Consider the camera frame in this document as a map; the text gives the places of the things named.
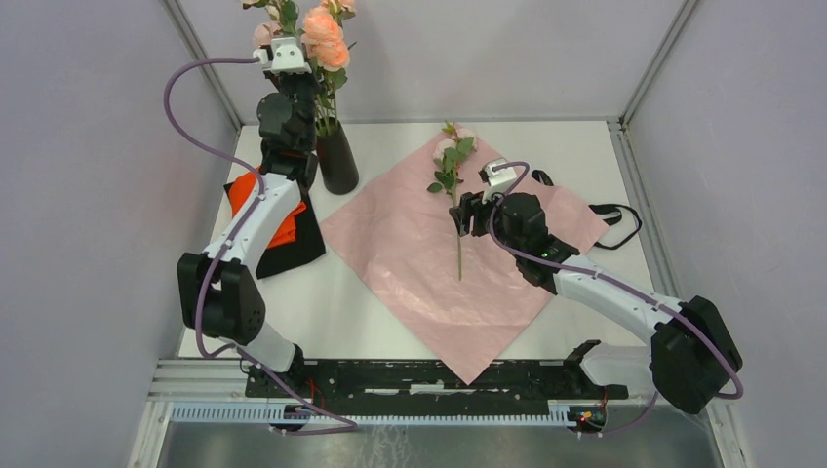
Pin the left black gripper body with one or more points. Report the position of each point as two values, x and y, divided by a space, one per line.
300 92

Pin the orange cloth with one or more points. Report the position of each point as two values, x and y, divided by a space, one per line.
238 192

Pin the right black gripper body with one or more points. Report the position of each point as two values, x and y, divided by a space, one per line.
472 207

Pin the black cloth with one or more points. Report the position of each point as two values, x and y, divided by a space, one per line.
308 247

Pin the pink rose stem in vase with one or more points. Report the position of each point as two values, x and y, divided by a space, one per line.
323 38

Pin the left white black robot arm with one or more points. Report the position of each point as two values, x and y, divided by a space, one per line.
218 291

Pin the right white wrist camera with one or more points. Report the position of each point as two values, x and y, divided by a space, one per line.
501 177

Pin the pink rose stem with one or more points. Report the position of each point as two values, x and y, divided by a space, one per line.
450 153
323 38
283 11
265 32

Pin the white slotted cable duct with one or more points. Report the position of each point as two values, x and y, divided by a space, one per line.
287 414

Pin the black cylindrical vase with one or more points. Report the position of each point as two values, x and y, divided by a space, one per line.
336 161

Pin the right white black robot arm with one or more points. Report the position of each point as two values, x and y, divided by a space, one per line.
693 358

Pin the pink wrapping paper sheet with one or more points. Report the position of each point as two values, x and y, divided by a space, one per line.
465 300

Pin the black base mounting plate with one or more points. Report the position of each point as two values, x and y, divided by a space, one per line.
430 388

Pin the black ribbon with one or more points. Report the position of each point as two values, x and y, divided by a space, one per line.
585 226

